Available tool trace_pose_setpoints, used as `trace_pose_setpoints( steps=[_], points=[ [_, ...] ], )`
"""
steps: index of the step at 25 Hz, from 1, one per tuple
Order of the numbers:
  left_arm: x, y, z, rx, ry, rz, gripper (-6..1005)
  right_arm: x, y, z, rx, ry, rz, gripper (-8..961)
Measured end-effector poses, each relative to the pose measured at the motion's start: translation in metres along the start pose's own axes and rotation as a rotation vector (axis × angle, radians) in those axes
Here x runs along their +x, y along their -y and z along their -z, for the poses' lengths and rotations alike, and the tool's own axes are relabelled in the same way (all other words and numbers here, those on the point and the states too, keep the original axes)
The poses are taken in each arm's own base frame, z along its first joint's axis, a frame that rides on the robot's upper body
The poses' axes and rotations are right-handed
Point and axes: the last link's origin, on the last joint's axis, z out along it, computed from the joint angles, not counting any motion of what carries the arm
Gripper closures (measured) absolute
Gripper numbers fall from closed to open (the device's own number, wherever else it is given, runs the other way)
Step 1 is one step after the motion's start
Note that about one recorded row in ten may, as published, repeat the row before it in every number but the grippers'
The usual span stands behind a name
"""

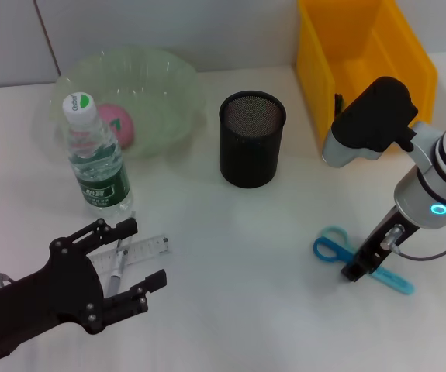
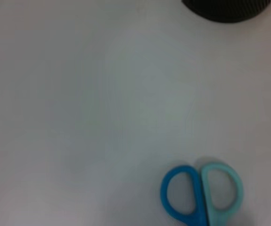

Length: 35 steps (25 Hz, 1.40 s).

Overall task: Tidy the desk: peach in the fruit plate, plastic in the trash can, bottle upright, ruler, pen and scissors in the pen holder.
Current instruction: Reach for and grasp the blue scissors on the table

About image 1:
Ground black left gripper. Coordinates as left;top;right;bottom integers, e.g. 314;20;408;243
0;217;168;357

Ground yellow plastic storage bin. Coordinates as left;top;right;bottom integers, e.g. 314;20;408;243
296;0;439;152

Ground silver ballpoint pen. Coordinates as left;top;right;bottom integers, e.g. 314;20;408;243
108;211;137;298

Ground clear plastic ruler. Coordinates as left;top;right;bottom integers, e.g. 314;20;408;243
89;233;173;273

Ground black mesh pen holder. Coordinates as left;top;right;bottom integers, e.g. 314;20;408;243
218;91;288;190

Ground grey right gripper cable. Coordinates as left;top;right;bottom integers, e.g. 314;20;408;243
395;230;446;263

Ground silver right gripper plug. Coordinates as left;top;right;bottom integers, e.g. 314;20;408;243
379;224;406;251

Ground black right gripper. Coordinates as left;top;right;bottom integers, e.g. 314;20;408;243
341;205;421;283

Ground blue plastic scissors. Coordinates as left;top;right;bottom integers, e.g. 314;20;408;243
313;226;417;296

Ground translucent green plastic bowl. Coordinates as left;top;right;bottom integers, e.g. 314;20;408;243
50;46;208;158

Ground pink toy peach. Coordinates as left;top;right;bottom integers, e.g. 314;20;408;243
96;103;135;150

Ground clear green-label water bottle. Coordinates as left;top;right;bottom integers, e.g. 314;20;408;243
61;91;134;218

